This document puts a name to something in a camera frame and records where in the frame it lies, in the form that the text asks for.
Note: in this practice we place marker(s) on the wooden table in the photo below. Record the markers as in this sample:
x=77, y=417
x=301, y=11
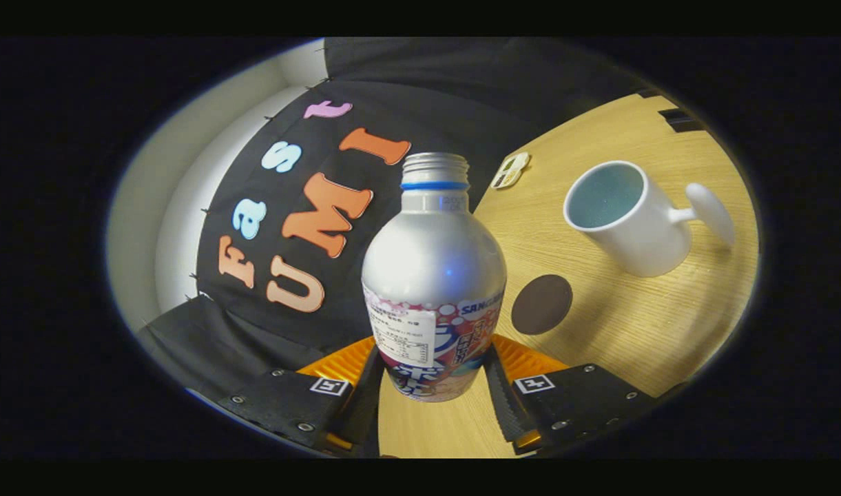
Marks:
x=634, y=324

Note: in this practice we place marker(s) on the white cup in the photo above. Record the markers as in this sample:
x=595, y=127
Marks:
x=640, y=234

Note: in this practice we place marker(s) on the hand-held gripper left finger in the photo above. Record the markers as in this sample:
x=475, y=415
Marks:
x=282, y=403

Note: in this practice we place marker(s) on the brown round coaster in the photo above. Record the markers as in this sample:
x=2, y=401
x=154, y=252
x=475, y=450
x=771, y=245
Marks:
x=541, y=304

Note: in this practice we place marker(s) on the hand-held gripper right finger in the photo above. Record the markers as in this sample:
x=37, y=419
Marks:
x=585, y=399

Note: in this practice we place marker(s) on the white divided dish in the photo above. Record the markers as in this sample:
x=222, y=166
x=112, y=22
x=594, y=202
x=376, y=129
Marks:
x=510, y=170

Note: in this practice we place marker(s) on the silver juice bottle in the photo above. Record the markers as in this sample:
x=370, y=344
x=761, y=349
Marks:
x=434, y=262

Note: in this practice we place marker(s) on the black backdrop cloth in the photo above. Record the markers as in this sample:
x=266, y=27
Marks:
x=461, y=89

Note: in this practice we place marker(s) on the black table clamp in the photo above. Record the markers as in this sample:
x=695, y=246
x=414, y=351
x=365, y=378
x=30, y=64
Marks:
x=673, y=113
x=685, y=125

